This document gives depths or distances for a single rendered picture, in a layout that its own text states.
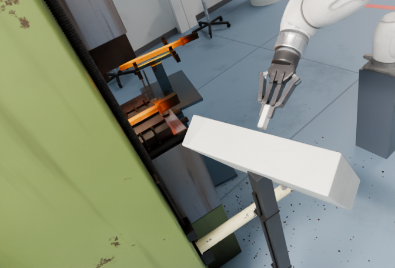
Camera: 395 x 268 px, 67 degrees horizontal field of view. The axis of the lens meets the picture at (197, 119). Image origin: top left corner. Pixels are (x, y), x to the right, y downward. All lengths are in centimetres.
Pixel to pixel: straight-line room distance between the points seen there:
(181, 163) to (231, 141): 54
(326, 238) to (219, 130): 127
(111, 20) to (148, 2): 352
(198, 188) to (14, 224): 75
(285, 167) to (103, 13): 58
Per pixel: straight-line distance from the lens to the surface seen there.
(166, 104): 118
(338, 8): 84
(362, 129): 210
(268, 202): 77
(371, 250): 183
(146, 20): 436
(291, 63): 90
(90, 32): 84
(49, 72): 58
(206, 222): 146
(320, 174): 57
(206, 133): 68
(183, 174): 119
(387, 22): 172
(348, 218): 190
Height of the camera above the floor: 162
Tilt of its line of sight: 37 degrees down
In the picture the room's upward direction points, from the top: 21 degrees counter-clockwise
